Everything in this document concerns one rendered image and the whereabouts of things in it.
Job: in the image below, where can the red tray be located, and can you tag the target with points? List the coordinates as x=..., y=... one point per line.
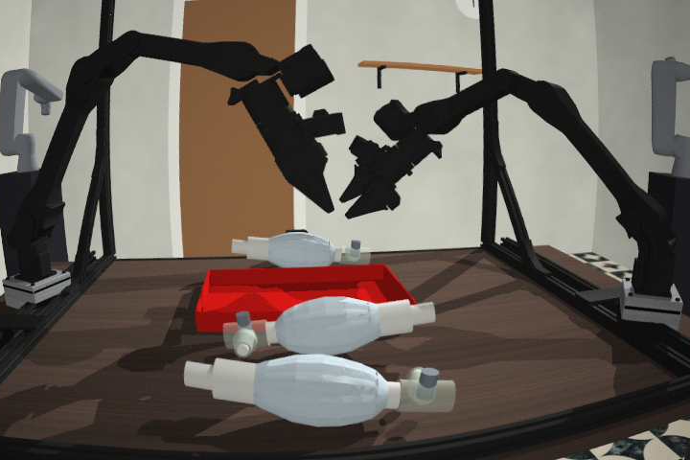
x=267, y=292

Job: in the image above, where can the white resuscitator with pale blue bag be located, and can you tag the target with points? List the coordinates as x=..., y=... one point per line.
x=300, y=249

